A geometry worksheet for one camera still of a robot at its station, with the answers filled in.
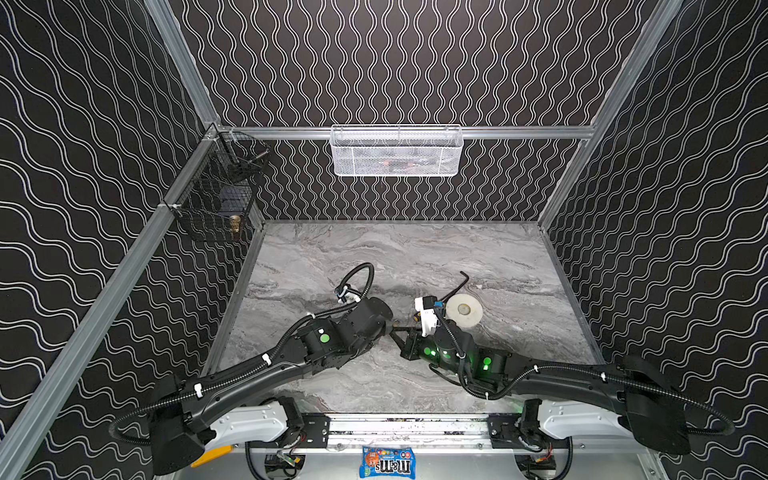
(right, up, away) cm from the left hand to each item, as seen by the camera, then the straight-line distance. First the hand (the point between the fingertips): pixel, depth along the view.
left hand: (399, 317), depth 71 cm
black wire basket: (-57, +32, +23) cm, 69 cm away
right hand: (-2, -4, +2) cm, 5 cm away
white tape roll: (+23, -3, +26) cm, 34 cm away
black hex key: (+16, 0, +27) cm, 32 cm away
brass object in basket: (-44, +24, +11) cm, 52 cm away
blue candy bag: (-1, -33, -2) cm, 33 cm away
